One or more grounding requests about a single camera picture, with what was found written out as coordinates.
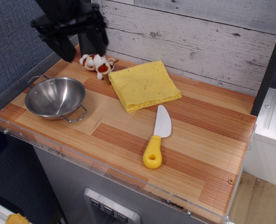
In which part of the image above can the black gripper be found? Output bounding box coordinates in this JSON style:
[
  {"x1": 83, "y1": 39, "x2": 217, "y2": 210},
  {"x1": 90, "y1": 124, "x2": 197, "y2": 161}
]
[{"x1": 31, "y1": 0, "x2": 108, "y2": 63}]

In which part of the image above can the yellow handled white toy knife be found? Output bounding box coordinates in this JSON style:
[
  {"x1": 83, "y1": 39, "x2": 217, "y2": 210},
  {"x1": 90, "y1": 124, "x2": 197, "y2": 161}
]
[{"x1": 143, "y1": 105, "x2": 172, "y2": 169}]

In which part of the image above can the white brown plush dog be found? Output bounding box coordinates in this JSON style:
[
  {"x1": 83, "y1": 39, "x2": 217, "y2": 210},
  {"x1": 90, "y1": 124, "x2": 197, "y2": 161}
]
[{"x1": 79, "y1": 54, "x2": 119, "y2": 80}]

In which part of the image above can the folded yellow cloth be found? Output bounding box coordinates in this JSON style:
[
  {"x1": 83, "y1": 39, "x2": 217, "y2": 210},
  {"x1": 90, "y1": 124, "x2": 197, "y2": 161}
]
[{"x1": 109, "y1": 61, "x2": 182, "y2": 113}]

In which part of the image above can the silver dispenser button panel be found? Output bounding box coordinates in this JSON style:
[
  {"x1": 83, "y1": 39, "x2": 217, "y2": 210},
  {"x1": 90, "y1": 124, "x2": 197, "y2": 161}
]
[{"x1": 84, "y1": 188, "x2": 142, "y2": 224}]

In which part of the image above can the yellow object bottom left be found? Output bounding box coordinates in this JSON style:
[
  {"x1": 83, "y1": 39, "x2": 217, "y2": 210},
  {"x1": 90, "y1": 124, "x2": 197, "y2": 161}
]
[{"x1": 5, "y1": 213, "x2": 30, "y2": 224}]

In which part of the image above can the white ribbed box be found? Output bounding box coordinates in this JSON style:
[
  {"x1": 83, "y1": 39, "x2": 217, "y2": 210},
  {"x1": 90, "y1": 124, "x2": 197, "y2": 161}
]
[{"x1": 244, "y1": 88, "x2": 276, "y2": 185}]

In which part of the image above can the dark vertical frame post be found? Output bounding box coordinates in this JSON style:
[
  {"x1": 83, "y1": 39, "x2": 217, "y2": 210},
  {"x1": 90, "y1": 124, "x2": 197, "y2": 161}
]
[{"x1": 76, "y1": 0, "x2": 98, "y2": 55}]

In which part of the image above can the stainless steel bowl with handles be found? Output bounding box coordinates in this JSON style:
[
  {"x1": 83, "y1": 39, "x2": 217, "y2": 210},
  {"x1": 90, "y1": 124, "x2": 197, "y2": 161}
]
[{"x1": 25, "y1": 75, "x2": 88, "y2": 123}]

